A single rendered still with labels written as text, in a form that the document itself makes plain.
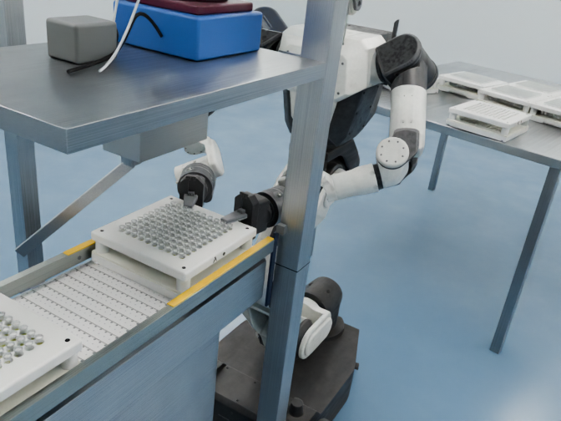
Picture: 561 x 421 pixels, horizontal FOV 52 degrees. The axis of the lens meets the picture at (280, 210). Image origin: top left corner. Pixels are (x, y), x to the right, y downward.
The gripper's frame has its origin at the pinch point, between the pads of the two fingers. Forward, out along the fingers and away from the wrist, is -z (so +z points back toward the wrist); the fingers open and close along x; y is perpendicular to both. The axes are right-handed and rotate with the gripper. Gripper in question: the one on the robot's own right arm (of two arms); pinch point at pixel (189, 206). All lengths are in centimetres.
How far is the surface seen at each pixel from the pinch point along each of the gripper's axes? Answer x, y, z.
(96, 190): -6.6, 18.2, -10.3
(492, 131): -1, -103, 89
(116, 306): 6.6, 9.0, -31.7
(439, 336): 89, -102, 81
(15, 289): 5.1, 27.4, -31.4
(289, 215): -3.3, -22.8, -6.4
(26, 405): 3, 14, -61
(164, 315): 3.1, -0.8, -38.0
